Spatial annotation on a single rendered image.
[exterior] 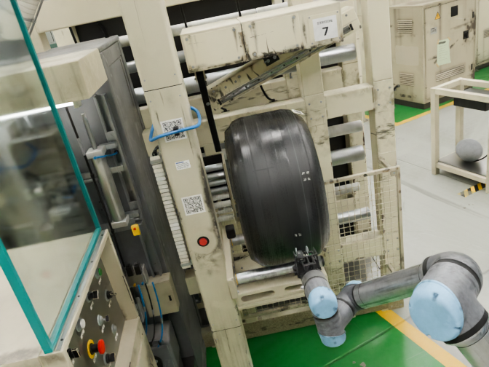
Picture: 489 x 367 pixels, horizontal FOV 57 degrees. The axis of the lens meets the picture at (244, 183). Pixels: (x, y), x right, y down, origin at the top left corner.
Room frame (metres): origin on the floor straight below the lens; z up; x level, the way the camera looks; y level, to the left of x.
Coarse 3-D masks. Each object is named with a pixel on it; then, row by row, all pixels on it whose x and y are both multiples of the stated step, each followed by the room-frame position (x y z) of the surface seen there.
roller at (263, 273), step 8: (320, 256) 1.43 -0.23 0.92; (280, 264) 1.43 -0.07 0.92; (288, 264) 1.42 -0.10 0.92; (320, 264) 1.41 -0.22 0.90; (240, 272) 1.43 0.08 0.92; (248, 272) 1.42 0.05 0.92; (256, 272) 1.42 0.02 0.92; (264, 272) 1.41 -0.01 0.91; (272, 272) 1.41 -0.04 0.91; (280, 272) 1.41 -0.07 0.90; (288, 272) 1.41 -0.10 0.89; (240, 280) 1.41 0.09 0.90; (248, 280) 1.41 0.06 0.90; (256, 280) 1.41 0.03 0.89
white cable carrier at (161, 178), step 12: (156, 156) 1.49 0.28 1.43; (156, 168) 1.50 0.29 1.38; (156, 180) 1.49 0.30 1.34; (168, 180) 1.54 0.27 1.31; (168, 192) 1.49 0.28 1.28; (168, 204) 1.49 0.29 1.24; (168, 216) 1.49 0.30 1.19; (180, 228) 1.51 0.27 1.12; (180, 240) 1.49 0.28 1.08; (180, 252) 1.49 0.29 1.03
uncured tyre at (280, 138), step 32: (256, 128) 1.48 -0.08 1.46; (288, 128) 1.45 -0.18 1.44; (256, 160) 1.37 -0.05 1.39; (288, 160) 1.35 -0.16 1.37; (256, 192) 1.31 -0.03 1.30; (288, 192) 1.30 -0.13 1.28; (320, 192) 1.31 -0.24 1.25; (256, 224) 1.29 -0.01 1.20; (288, 224) 1.28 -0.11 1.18; (320, 224) 1.29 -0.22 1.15; (256, 256) 1.34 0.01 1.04; (288, 256) 1.33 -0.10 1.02
